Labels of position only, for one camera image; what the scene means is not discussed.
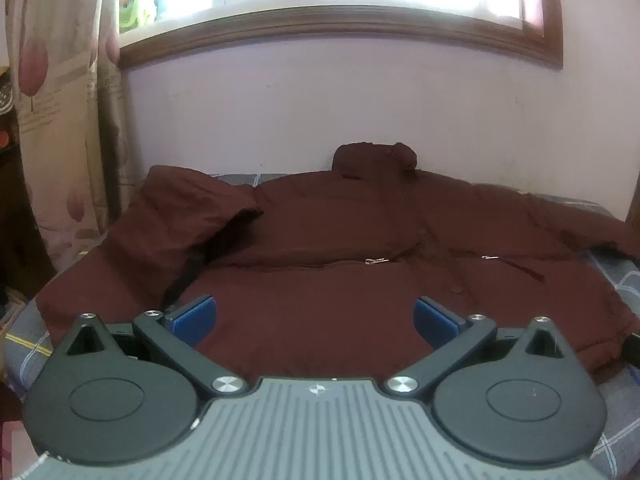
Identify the beige floral curtain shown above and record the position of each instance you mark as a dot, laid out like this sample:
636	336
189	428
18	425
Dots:
65	110

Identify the grey plaid bedsheet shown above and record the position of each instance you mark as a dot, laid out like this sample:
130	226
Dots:
617	410

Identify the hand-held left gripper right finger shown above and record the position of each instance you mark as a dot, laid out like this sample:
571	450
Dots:
434	321

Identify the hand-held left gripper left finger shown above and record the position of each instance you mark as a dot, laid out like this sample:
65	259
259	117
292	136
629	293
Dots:
196	319

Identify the maroon puffer jacket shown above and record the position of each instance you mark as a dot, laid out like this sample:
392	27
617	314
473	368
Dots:
320	260

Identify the green plush toy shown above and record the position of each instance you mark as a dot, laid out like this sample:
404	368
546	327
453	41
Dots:
131	5

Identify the small blue toy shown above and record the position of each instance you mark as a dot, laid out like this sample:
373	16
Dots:
160	6

